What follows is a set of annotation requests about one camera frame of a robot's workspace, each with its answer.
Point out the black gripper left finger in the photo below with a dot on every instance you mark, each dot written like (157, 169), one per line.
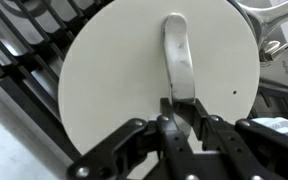
(174, 146)

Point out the stainless gas cooktop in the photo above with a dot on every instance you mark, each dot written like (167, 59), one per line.
(17, 40)

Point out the cream saucepan lid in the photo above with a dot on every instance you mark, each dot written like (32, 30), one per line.
(117, 66)

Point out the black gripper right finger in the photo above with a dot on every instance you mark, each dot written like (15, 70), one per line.
(237, 146)

